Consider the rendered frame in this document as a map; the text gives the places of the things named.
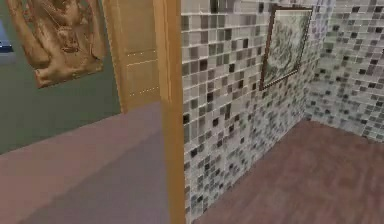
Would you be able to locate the brown framed wall picture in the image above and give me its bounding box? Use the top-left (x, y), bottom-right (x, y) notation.
top-left (5, 0), bottom-right (107, 90)

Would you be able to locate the light wooden room door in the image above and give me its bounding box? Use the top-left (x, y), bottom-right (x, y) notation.
top-left (101, 0), bottom-right (162, 114)

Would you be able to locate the blue framed wall picture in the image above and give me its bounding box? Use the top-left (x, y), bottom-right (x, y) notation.
top-left (0, 19), bottom-right (15, 54)

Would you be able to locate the dark framed green picture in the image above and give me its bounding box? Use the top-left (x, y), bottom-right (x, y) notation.
top-left (259, 4), bottom-right (314, 92)

